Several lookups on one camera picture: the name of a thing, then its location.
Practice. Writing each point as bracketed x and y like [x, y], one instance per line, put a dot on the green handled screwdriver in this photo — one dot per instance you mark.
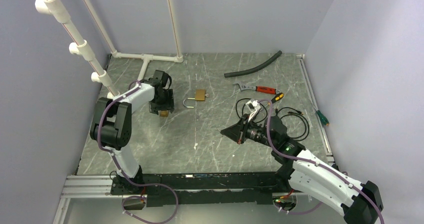
[322, 118]

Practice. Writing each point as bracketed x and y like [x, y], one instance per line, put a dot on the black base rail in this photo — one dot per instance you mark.
[159, 190]

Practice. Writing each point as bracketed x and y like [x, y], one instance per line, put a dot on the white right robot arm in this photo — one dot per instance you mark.
[301, 170]

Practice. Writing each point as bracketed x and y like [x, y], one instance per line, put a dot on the yellow black screwdriver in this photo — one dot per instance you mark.
[276, 98]

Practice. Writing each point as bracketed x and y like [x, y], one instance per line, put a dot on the red handled adjustable wrench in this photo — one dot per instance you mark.
[260, 89]

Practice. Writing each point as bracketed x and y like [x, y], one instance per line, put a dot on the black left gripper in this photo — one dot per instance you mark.
[168, 105]

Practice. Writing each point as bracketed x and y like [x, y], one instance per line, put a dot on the large brass padlock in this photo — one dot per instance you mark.
[199, 96]

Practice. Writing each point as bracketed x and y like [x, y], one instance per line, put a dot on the small brass padlock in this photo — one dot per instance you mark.
[163, 114]

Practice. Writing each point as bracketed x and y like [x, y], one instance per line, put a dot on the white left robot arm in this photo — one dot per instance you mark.
[111, 125]

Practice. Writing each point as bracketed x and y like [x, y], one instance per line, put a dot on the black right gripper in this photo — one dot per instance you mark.
[238, 132]

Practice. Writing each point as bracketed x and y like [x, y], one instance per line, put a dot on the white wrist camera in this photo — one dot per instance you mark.
[253, 107]

